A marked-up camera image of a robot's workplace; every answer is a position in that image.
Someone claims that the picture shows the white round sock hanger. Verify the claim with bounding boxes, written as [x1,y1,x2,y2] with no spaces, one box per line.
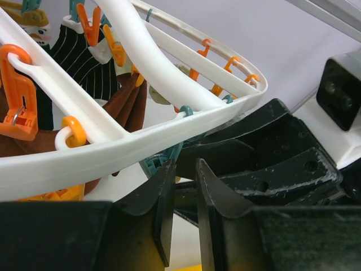
[1,1,268,201]

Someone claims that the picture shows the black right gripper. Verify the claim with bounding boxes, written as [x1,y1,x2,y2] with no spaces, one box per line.
[180,99,342,217]

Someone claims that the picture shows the aluminium top crossbar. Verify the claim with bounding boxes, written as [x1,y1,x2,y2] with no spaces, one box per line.
[287,0,360,42]

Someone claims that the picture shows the teal clothes peg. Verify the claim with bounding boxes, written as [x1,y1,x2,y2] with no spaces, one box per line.
[139,104,195,178]

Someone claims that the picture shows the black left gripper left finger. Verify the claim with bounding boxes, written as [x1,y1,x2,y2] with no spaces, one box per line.
[1,160,175,270]

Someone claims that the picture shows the black striped hanging sock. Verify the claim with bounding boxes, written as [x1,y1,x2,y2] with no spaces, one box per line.
[36,16,121,130]

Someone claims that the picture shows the orange clothes peg large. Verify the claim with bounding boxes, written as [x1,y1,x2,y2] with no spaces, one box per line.
[1,44,38,141]

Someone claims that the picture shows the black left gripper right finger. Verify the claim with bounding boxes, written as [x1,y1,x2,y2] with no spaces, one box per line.
[196,159,360,270]

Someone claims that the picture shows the brown hanging sock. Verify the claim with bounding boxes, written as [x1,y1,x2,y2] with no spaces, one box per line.
[0,72,149,195]

